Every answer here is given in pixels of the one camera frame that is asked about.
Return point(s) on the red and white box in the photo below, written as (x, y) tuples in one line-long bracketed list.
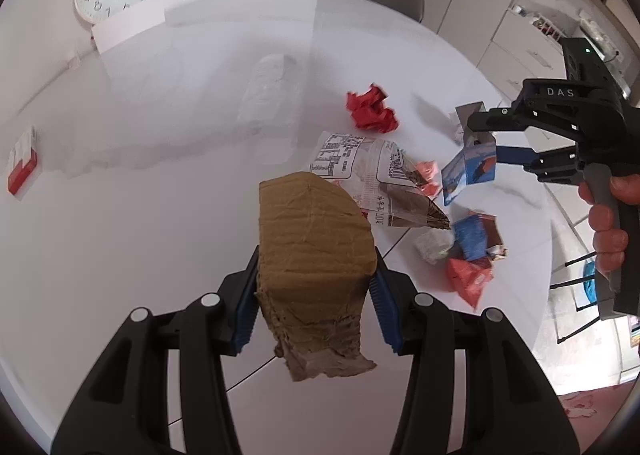
[(22, 167)]

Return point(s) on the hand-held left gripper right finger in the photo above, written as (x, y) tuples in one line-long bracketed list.
[(382, 307)]

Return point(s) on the red paper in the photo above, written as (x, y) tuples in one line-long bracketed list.
[(370, 110)]

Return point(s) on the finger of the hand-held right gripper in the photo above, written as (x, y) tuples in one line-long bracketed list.
[(492, 121), (512, 155)]

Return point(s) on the grey chair with black legs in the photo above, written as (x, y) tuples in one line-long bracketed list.
[(575, 330)]

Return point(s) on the pink patterned robe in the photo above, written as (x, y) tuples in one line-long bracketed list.
[(580, 405)]

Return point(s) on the brown cardboard piece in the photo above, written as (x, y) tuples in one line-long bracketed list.
[(315, 245)]

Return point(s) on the pink wrapper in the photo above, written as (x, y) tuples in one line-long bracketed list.
[(427, 175)]

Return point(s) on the red snack packet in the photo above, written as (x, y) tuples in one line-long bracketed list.
[(467, 280)]

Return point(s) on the blue snack packet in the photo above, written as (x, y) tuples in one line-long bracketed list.
[(472, 235)]

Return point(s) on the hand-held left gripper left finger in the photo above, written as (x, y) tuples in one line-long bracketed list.
[(246, 305)]

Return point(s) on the white tissue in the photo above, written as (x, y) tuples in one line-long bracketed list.
[(432, 245)]

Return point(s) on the person's right hand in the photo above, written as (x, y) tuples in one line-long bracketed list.
[(609, 235)]

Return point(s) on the printed clear plastic bag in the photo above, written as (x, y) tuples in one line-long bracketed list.
[(360, 160)]

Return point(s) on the blue and white carton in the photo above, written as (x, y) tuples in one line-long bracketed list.
[(472, 167)]

